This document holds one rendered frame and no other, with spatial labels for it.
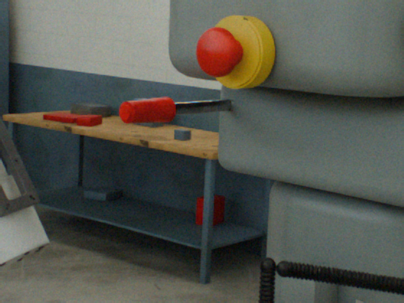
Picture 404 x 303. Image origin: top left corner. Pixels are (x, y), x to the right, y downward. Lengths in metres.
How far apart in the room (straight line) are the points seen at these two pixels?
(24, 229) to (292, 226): 0.26
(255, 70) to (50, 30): 7.41
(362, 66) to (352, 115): 0.11
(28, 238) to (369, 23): 0.34
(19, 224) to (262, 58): 0.25
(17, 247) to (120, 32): 6.65
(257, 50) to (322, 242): 0.24
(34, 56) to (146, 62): 1.43
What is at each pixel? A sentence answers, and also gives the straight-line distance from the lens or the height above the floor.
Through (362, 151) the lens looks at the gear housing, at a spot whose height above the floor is 1.68.
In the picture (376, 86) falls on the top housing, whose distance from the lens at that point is 0.69.
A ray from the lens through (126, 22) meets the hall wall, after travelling 7.35.
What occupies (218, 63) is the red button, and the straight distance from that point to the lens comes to 0.68.
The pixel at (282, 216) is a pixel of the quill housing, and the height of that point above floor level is 1.59.
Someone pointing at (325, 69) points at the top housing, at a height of 1.75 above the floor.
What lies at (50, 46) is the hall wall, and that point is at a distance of 8.09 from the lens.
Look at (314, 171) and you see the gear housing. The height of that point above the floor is 1.65.
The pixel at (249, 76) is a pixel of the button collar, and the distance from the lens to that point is 0.70.
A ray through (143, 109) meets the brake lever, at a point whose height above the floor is 1.70.
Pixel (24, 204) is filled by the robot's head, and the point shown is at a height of 1.62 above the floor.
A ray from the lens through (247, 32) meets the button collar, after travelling 0.70.
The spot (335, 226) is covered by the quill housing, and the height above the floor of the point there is 1.59.
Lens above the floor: 1.79
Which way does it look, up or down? 7 degrees down
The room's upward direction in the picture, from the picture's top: 3 degrees clockwise
